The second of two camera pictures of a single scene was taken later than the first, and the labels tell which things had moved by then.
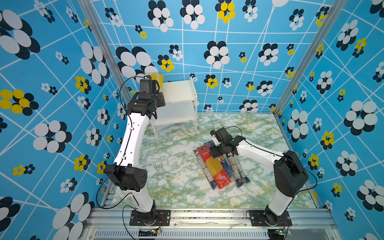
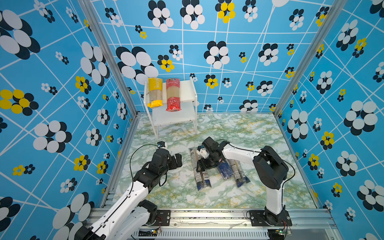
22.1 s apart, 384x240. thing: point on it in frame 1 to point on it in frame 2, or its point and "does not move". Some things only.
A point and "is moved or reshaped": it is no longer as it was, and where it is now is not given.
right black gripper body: (217, 151) to (208, 163)
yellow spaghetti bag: (159, 77) is moved or reshaped
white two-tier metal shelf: (180, 106) does not move
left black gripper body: (158, 100) to (171, 164)
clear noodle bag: (203, 166) is moved or reshaped
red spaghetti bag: (220, 177) to (173, 104)
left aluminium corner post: (95, 23) does not move
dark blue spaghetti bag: (227, 166) does not move
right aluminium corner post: (335, 11) does not move
